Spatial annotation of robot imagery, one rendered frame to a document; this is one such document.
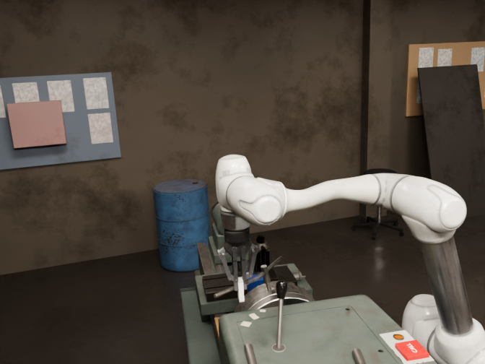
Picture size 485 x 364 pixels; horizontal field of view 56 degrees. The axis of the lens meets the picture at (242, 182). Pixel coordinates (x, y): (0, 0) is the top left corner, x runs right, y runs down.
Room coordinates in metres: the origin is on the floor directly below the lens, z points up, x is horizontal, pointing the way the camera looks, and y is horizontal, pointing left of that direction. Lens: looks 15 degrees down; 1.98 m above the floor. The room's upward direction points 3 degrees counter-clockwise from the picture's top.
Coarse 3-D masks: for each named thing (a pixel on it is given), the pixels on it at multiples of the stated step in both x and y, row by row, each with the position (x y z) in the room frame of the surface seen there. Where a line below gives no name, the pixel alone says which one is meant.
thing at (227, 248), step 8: (224, 232) 1.26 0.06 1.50; (232, 232) 1.24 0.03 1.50; (240, 232) 1.24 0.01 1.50; (248, 232) 1.25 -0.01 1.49; (224, 240) 1.26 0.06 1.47; (232, 240) 1.23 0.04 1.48; (240, 240) 1.23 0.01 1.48; (248, 240) 1.27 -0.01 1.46; (224, 248) 1.25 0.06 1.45; (240, 248) 1.26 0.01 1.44; (248, 248) 1.26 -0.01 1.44; (240, 256) 1.26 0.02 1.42
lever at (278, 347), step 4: (280, 300) 1.09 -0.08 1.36; (280, 304) 1.09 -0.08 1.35; (280, 308) 1.08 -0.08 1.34; (280, 312) 1.08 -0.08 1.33; (280, 316) 1.07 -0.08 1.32; (280, 320) 1.07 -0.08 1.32; (280, 324) 1.06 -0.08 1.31; (280, 328) 1.06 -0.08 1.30; (280, 332) 1.05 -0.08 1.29; (280, 336) 1.05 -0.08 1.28; (280, 340) 1.04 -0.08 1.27; (276, 344) 1.04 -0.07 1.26; (280, 344) 1.04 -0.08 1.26; (272, 348) 1.04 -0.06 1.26; (276, 348) 1.03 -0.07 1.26; (280, 348) 1.03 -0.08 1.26; (284, 348) 1.03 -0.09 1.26
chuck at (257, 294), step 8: (256, 288) 1.42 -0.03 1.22; (264, 288) 1.41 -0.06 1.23; (288, 288) 1.39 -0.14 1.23; (296, 288) 1.41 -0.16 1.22; (304, 288) 1.46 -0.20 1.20; (248, 296) 1.41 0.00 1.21; (256, 296) 1.38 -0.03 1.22; (264, 296) 1.36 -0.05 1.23; (240, 304) 1.40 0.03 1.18; (248, 304) 1.37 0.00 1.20
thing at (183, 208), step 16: (160, 192) 4.21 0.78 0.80; (176, 192) 4.16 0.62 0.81; (192, 192) 4.18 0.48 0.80; (160, 208) 4.21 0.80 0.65; (176, 208) 4.14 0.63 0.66; (192, 208) 4.18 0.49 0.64; (208, 208) 4.38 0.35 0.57; (160, 224) 4.23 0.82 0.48; (176, 224) 4.15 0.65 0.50; (192, 224) 4.17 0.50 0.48; (208, 224) 4.34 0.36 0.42; (160, 240) 4.25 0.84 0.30; (176, 240) 4.15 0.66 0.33; (192, 240) 4.17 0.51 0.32; (160, 256) 4.29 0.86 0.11; (176, 256) 4.15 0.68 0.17; (192, 256) 4.16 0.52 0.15
